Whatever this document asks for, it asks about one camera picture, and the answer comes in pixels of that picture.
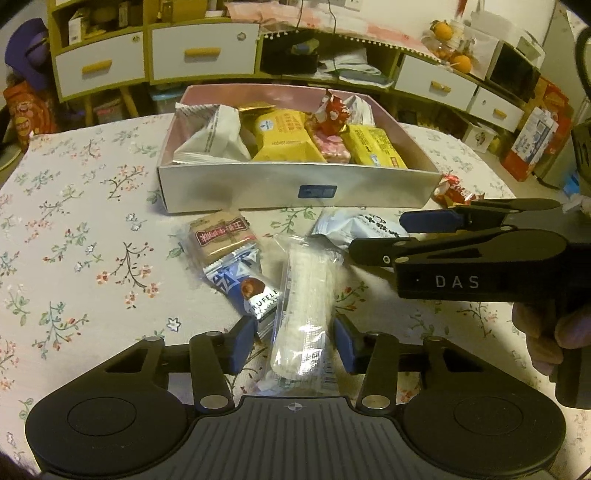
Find pink snack bar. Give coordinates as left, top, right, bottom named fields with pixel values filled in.
left=314, top=128, right=352, bottom=163

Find floral tablecloth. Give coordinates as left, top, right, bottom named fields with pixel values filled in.
left=0, top=113, right=591, bottom=480

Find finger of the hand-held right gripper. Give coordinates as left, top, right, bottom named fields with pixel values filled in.
left=348, top=226, right=571, bottom=267
left=399, top=198, right=563, bottom=234

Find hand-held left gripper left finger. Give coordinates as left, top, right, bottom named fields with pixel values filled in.
left=104, top=316, right=258, bottom=412

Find red candy packet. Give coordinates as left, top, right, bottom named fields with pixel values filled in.
left=306, top=89, right=350, bottom=136
left=431, top=172, right=482, bottom=207

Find yellow waffle snack packet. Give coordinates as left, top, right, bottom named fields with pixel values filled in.
left=342, top=124, right=408, bottom=169
left=252, top=108, right=328, bottom=163

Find purple plush toy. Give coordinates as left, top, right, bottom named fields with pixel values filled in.
left=4, top=18, right=52, bottom=93

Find gold snack packet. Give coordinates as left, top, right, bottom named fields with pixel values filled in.
left=237, top=100, right=278, bottom=114

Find low yellow and white cabinet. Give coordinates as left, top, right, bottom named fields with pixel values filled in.
left=257, top=25, right=542, bottom=136

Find person's right hand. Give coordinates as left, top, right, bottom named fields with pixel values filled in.
left=512, top=301, right=591, bottom=379

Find white and blue snack packet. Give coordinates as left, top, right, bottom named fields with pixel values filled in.
left=311, top=208, right=411, bottom=251

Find red and white carton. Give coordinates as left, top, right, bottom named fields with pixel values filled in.
left=502, top=78, right=574, bottom=182

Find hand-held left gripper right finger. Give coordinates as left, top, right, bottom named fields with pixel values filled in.
left=332, top=314, right=468, bottom=411

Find yellow and white drawer cabinet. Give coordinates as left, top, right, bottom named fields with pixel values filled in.
left=47, top=0, right=262, bottom=118

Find pink cardboard box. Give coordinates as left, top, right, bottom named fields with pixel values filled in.
left=157, top=84, right=445, bottom=216

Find clear white cracker packet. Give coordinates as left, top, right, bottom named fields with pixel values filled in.
left=263, top=233, right=345, bottom=397

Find orange printed bag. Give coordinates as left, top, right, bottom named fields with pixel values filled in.
left=4, top=83, right=57, bottom=151

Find brown biscuit packet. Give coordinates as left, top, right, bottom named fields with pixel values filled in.
left=187, top=210, right=260, bottom=269

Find pink lace cloth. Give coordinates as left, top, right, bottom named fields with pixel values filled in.
left=225, top=0, right=445, bottom=52

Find black microwave oven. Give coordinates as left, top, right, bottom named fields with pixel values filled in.
left=488, top=41, right=542, bottom=99

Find blue truffle chocolate packet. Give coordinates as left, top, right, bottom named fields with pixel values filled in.
left=205, top=251, right=283, bottom=340

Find clear storage box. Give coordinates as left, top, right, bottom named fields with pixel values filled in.
left=93, top=96, right=126, bottom=126
left=149, top=87, right=186, bottom=114

